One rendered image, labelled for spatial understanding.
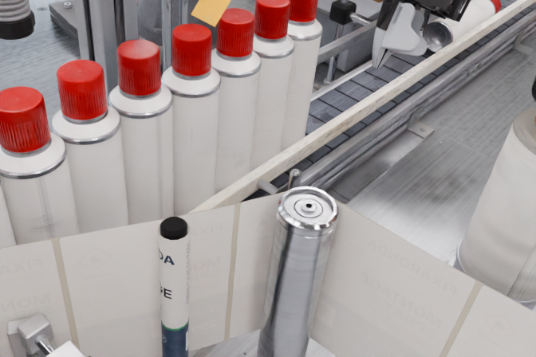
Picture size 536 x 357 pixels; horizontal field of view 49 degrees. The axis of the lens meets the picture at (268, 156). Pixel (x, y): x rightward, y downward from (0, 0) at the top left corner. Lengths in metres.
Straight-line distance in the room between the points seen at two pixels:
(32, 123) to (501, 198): 0.36
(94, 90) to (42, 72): 0.51
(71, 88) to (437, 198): 0.43
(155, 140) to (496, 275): 0.31
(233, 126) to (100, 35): 0.16
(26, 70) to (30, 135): 0.54
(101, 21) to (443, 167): 0.42
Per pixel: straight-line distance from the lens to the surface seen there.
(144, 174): 0.51
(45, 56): 0.99
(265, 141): 0.62
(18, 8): 0.50
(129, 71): 0.46
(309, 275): 0.38
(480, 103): 0.99
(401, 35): 0.79
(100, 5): 0.59
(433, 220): 0.66
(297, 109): 0.65
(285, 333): 0.43
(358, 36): 0.81
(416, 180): 0.70
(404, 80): 0.82
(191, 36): 0.49
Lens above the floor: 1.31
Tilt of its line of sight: 39 degrees down
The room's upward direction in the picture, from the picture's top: 7 degrees clockwise
